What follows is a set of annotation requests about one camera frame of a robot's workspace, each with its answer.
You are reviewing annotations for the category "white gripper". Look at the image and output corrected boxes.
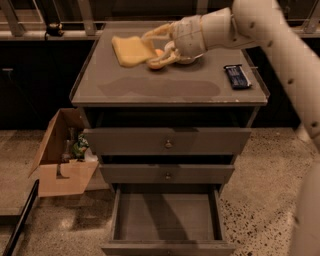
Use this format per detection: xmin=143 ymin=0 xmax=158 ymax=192
xmin=141 ymin=15 xmax=206 ymax=68

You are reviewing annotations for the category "yellow sponge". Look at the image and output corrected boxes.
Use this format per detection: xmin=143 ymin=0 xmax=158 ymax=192
xmin=111 ymin=36 xmax=157 ymax=68

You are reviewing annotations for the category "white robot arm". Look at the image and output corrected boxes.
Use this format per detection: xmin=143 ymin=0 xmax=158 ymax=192
xmin=142 ymin=0 xmax=320 ymax=256

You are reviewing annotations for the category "grey drawer cabinet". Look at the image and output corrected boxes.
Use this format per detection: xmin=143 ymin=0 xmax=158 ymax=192
xmin=69 ymin=21 xmax=270 ymax=256

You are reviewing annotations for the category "brass top drawer knob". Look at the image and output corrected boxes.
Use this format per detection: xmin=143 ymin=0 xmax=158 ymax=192
xmin=164 ymin=140 xmax=173 ymax=149

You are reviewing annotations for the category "brass drawer knob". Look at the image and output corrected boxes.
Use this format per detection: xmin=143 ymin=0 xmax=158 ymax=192
xmin=164 ymin=140 xmax=173 ymax=149
xmin=164 ymin=172 xmax=172 ymax=181

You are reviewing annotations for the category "grey top drawer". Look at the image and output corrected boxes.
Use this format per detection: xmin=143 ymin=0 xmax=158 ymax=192
xmin=84 ymin=127 xmax=251 ymax=156

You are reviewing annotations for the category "grey drawer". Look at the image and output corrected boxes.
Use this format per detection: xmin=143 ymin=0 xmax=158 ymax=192
xmin=84 ymin=127 xmax=251 ymax=156
xmin=100 ymin=164 xmax=234 ymax=184
xmin=101 ymin=184 xmax=235 ymax=256

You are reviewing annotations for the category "brass middle drawer knob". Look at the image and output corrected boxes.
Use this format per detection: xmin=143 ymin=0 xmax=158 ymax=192
xmin=164 ymin=172 xmax=172 ymax=181

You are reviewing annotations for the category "grey middle drawer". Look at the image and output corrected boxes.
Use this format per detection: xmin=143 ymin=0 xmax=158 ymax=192
xmin=100 ymin=164 xmax=234 ymax=184

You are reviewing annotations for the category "grey bottom drawer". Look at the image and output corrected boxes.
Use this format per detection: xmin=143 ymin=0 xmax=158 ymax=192
xmin=101 ymin=184 xmax=235 ymax=256

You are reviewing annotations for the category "orange fruit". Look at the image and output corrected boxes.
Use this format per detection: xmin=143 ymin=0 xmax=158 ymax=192
xmin=146 ymin=49 xmax=164 ymax=70

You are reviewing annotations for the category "white paper bowl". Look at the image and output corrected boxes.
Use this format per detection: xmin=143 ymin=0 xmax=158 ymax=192
xmin=177 ymin=54 xmax=202 ymax=65

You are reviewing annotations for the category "blue snack bar wrapper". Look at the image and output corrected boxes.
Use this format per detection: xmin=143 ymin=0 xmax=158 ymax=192
xmin=224 ymin=64 xmax=252 ymax=90

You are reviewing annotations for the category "small black device on ledge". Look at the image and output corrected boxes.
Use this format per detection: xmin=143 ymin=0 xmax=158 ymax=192
xmin=45 ymin=23 xmax=64 ymax=37

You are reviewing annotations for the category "green bag in box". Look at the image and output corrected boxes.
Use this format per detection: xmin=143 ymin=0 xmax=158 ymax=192
xmin=72 ymin=133 xmax=89 ymax=159

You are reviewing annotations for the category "brown cardboard box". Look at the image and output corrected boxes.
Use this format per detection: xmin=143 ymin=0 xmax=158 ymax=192
xmin=29 ymin=108 xmax=98 ymax=197

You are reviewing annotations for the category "black bar on floor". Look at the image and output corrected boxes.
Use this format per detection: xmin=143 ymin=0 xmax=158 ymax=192
xmin=1 ymin=180 xmax=39 ymax=256

